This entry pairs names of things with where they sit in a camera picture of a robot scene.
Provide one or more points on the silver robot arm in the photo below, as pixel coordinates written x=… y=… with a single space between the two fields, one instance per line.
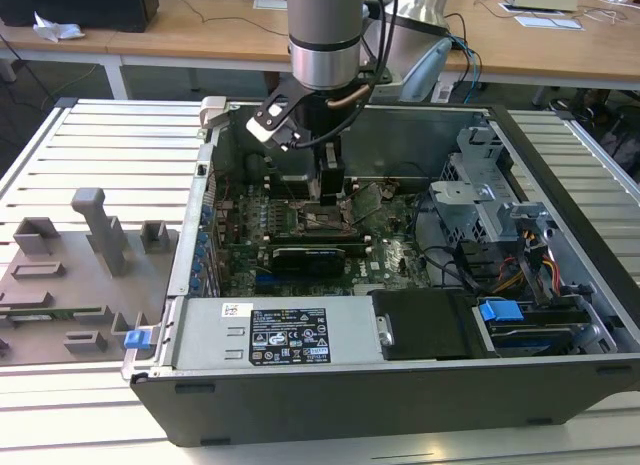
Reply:
x=322 y=35

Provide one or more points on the black RAM slot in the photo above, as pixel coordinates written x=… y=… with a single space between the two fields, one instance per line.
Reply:
x=290 y=184
x=290 y=194
x=356 y=248
x=310 y=239

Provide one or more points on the CPU socket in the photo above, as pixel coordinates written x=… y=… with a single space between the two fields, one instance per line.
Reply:
x=306 y=229

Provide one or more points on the black graphics card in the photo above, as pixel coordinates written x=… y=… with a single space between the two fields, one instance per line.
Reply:
x=310 y=260

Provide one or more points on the light wooden desk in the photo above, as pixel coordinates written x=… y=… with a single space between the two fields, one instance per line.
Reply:
x=200 y=35

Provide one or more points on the green motherboard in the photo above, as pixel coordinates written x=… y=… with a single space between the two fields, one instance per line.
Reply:
x=395 y=257

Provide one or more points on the silver drive cage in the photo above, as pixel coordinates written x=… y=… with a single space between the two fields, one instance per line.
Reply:
x=475 y=210

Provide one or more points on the black plastic shroud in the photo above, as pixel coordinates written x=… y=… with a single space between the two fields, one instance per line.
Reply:
x=425 y=325

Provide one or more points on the silver power supply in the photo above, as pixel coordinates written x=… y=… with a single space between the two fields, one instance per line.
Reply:
x=210 y=335

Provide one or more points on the blue disk carrier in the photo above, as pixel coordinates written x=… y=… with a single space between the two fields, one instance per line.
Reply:
x=500 y=315

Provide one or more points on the black computer tower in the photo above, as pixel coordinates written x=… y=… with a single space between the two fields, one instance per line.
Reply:
x=75 y=5

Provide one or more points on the crumpled white paper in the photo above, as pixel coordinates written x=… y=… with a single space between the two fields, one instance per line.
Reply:
x=57 y=30

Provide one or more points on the blue plastic latch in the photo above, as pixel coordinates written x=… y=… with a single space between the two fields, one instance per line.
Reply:
x=136 y=339

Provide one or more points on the black PC case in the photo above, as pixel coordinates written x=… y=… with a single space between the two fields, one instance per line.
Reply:
x=350 y=410

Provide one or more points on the black office chair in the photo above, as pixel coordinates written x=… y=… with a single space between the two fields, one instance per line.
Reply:
x=620 y=140

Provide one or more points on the grey parts rack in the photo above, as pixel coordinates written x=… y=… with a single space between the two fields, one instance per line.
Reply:
x=75 y=285

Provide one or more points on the black hard disk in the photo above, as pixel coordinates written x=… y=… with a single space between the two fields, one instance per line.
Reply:
x=535 y=335

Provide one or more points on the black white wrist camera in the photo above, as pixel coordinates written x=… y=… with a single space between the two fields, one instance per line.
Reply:
x=267 y=127

